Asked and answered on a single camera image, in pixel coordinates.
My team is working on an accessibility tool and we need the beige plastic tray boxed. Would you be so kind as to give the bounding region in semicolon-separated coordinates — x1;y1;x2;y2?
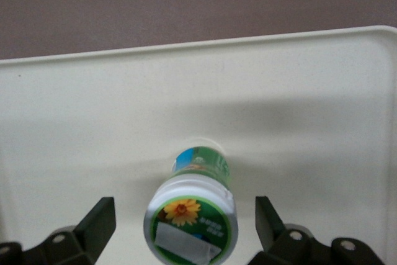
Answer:
0;25;397;265

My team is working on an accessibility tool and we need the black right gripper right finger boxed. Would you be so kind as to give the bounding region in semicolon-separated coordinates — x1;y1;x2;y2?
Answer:
248;195;387;265

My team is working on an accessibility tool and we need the green gum bottle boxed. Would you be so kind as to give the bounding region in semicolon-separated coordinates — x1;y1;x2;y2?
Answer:
142;145;239;264

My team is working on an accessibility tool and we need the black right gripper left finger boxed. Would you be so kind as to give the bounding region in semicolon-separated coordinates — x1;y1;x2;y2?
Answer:
0;196;117;265

